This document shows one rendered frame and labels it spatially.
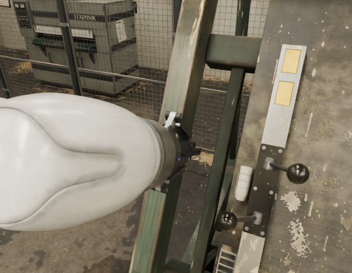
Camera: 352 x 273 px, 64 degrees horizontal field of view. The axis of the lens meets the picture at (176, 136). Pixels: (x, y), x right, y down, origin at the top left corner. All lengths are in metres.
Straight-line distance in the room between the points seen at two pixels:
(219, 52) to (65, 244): 2.06
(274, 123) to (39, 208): 0.54
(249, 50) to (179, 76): 0.19
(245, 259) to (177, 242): 1.69
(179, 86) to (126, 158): 0.49
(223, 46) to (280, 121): 0.26
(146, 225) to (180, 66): 0.40
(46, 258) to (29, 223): 2.29
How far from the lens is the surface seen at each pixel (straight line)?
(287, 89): 0.66
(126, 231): 2.47
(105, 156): 0.20
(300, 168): 0.53
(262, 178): 0.64
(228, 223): 0.55
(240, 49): 0.76
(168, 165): 0.32
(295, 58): 0.67
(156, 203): 0.71
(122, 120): 0.23
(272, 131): 0.65
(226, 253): 0.73
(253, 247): 0.69
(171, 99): 0.69
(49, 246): 2.54
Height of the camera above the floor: 1.86
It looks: 31 degrees down
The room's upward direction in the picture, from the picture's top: straight up
